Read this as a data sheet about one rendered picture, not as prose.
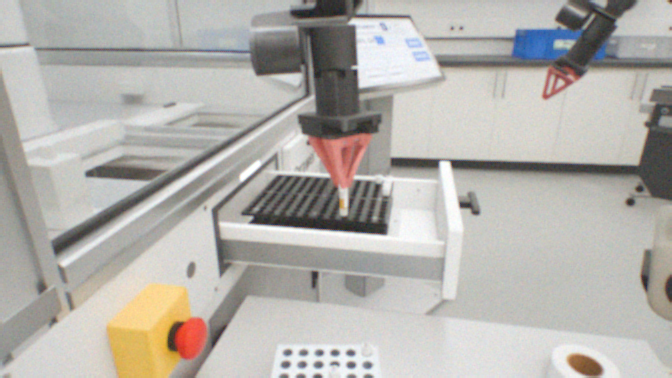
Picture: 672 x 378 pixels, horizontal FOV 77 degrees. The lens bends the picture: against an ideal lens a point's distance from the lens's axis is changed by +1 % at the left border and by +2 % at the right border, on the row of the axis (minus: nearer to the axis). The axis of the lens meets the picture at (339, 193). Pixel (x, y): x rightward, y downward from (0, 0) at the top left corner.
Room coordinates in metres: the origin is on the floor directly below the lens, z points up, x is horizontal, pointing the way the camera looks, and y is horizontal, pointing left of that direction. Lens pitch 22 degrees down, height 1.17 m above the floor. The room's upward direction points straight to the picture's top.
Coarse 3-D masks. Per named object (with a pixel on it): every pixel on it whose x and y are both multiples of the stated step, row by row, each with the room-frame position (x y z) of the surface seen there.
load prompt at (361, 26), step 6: (360, 24) 1.60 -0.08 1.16; (366, 24) 1.62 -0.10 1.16; (372, 24) 1.64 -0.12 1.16; (378, 24) 1.66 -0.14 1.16; (384, 24) 1.69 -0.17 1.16; (390, 24) 1.71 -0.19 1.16; (360, 30) 1.57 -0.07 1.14; (366, 30) 1.60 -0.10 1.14; (372, 30) 1.62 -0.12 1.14; (378, 30) 1.64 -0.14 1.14; (384, 30) 1.66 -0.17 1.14; (390, 30) 1.69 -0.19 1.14
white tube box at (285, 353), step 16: (288, 352) 0.41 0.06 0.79; (304, 352) 0.41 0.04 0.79; (320, 352) 0.40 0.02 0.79; (336, 352) 0.40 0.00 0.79; (352, 352) 0.40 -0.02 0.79; (288, 368) 0.39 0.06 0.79; (304, 368) 0.39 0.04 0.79; (320, 368) 0.39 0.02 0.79; (352, 368) 0.39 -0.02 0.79; (368, 368) 0.39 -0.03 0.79
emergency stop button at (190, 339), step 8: (192, 320) 0.34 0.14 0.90; (200, 320) 0.34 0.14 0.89; (184, 328) 0.33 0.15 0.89; (192, 328) 0.33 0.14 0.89; (200, 328) 0.34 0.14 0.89; (176, 336) 0.33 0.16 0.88; (184, 336) 0.32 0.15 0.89; (192, 336) 0.32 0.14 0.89; (200, 336) 0.33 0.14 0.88; (176, 344) 0.33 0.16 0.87; (184, 344) 0.32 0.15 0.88; (192, 344) 0.32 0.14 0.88; (200, 344) 0.33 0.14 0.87; (184, 352) 0.31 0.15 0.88; (192, 352) 0.32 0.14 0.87; (200, 352) 0.33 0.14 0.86
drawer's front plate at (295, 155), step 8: (296, 136) 0.94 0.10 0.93; (304, 136) 0.95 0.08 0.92; (288, 144) 0.87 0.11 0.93; (296, 144) 0.89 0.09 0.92; (304, 144) 0.95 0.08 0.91; (288, 152) 0.84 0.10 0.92; (296, 152) 0.88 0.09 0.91; (304, 152) 0.95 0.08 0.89; (312, 152) 1.02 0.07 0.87; (288, 160) 0.84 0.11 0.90; (296, 160) 0.88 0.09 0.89; (304, 160) 0.95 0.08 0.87; (312, 160) 1.02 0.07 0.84; (288, 168) 0.84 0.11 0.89; (304, 168) 0.94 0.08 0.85; (312, 168) 1.02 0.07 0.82
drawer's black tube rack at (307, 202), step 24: (264, 192) 0.66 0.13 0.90; (288, 192) 0.66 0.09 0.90; (312, 192) 0.66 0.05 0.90; (336, 192) 0.66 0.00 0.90; (360, 192) 0.66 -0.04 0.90; (264, 216) 0.57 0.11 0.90; (288, 216) 0.57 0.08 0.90; (312, 216) 0.57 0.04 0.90; (336, 216) 0.57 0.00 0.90; (360, 216) 0.57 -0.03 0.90
